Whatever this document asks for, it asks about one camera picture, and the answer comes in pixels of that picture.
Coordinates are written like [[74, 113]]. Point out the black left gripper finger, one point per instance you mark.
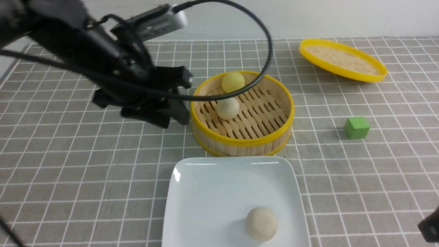
[[158, 112]]

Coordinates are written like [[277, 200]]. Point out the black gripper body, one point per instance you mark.
[[116, 59]]

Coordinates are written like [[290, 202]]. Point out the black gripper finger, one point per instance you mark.
[[167, 78]]

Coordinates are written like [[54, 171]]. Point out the yellow steamed bun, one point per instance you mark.
[[232, 81]]

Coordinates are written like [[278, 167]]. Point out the white steamed bun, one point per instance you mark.
[[261, 224], [228, 109]]

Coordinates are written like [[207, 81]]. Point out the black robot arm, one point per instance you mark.
[[67, 30]]

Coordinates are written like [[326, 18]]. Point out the white square plate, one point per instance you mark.
[[209, 198]]

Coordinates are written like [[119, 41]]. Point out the yellow-rimmed bamboo steamer basket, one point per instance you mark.
[[262, 127]]

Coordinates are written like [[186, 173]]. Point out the grey checked tablecloth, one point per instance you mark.
[[75, 175]]

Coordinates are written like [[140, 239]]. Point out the yellow-rimmed bamboo steamer lid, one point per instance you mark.
[[343, 60]]

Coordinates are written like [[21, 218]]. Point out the green cube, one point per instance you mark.
[[356, 127]]

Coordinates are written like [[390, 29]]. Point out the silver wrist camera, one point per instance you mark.
[[151, 24]]

